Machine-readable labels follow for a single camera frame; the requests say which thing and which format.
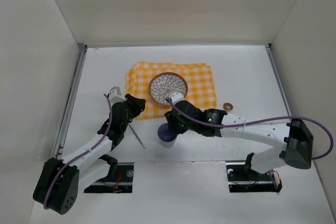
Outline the lilac plastic cup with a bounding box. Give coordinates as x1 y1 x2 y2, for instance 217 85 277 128
157 123 177 148

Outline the floral patterned ceramic plate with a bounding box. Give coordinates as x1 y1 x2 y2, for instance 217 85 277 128
149 72 188 105

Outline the yellow white checkered napkin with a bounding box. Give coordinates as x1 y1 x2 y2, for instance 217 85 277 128
125 61 217 120

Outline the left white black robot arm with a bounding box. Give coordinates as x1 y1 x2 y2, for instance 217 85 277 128
33 90 146 215

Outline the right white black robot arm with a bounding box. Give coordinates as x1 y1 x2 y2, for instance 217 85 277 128
165 100 313 174

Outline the copper coloured spoon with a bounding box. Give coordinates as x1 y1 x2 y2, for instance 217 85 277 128
223 102 234 112

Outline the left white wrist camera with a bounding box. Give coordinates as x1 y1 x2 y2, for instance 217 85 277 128
108 86 126 104

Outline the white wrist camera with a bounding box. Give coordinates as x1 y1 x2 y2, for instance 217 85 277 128
170 92 184 104
108 86 126 104

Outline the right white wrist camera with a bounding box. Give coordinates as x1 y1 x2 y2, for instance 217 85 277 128
170 92 184 104

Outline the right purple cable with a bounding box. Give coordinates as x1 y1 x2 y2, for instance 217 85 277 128
166 97 333 192

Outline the purple cable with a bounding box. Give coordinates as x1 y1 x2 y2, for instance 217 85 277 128
166 97 333 192
43 93 115 210

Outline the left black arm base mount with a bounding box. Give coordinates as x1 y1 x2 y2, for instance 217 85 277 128
83 154 134 194

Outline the left aluminium table rail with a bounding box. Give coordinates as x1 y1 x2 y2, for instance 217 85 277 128
50 43 87 158

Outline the aluminium table rail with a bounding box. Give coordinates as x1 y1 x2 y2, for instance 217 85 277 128
265 44 292 115
50 43 87 158

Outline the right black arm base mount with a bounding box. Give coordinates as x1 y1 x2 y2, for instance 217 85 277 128
225 162 282 193

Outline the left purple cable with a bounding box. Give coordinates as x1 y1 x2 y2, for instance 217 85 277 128
43 93 115 210

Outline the right aluminium table rail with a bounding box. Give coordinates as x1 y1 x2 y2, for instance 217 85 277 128
265 44 292 115

